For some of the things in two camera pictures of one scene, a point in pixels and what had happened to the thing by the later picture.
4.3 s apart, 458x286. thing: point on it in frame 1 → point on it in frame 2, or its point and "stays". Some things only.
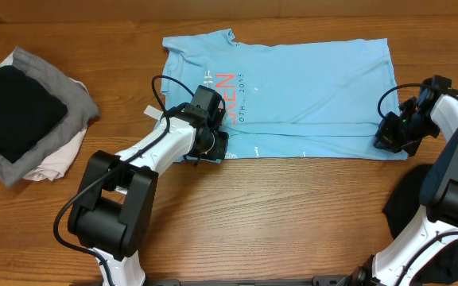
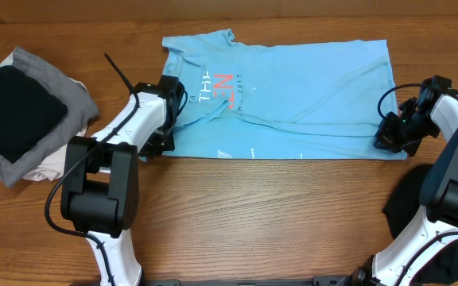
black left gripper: (219, 150) → (168, 144)
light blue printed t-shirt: (315, 101) stays
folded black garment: (11, 112) stays
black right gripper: (412, 146) stays
